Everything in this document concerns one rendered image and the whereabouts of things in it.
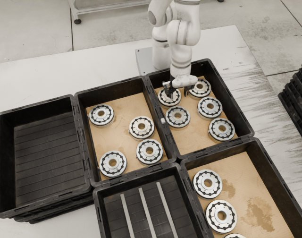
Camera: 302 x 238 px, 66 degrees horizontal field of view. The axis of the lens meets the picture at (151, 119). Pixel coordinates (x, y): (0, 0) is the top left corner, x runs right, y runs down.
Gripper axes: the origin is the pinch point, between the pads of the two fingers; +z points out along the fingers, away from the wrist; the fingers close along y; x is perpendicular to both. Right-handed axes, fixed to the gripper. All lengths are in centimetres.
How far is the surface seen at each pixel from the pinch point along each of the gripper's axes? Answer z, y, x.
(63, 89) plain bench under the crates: 16, 55, -28
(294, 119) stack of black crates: 63, -87, -7
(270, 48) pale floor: 87, -124, -98
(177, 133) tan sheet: 5.5, 4.1, 15.4
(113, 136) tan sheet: 4.7, 30.0, 11.4
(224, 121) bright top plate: 3.0, -15.3, 15.1
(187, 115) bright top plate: 2.6, -1.5, 9.7
